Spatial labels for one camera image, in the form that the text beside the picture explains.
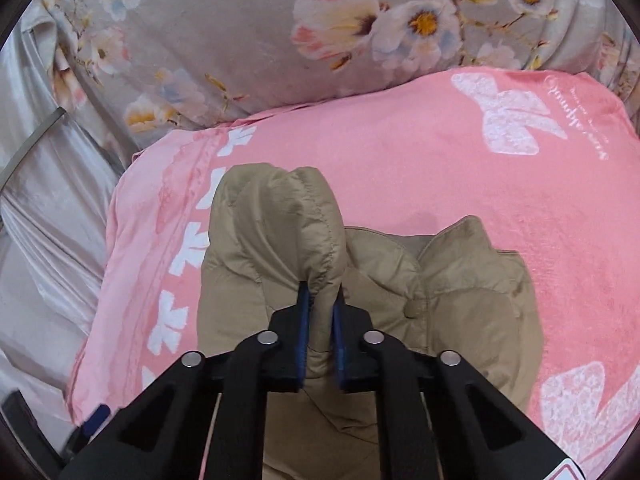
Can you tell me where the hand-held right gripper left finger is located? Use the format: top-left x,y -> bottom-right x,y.
60,280 -> 313,480

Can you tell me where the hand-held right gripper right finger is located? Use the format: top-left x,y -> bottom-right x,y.
332,290 -> 576,480

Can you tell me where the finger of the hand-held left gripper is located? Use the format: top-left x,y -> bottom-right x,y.
0,387 -> 60,467
61,403 -> 113,466

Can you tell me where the khaki puffer jacket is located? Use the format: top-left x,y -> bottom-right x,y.
196,162 -> 546,480

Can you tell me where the white satin curtain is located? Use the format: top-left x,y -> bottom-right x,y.
0,10 -> 138,443

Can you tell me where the pink printed blanket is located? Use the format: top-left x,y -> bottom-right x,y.
67,66 -> 640,480

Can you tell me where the grey floral quilt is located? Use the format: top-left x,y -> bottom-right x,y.
37,0 -> 640,161

